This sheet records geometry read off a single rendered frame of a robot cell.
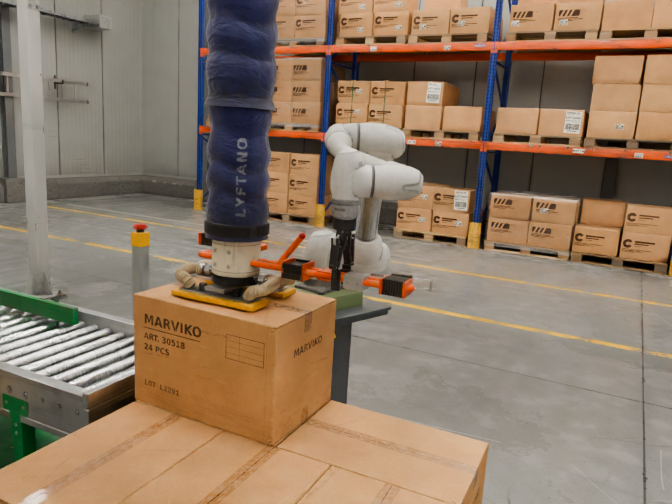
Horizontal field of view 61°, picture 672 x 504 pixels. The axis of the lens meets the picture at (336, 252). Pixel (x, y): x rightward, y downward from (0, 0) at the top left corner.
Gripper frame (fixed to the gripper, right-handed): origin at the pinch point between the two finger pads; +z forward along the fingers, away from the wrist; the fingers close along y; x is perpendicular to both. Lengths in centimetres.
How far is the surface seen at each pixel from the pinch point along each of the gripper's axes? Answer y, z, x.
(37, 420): 36, 63, -103
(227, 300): 14.6, 10.0, -34.2
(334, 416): -7, 53, -3
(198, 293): 14.2, 9.9, -46.8
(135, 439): 41, 53, -50
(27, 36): -157, -108, -359
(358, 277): 3.4, -2.5, 7.6
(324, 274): 3.4, -1.5, -4.4
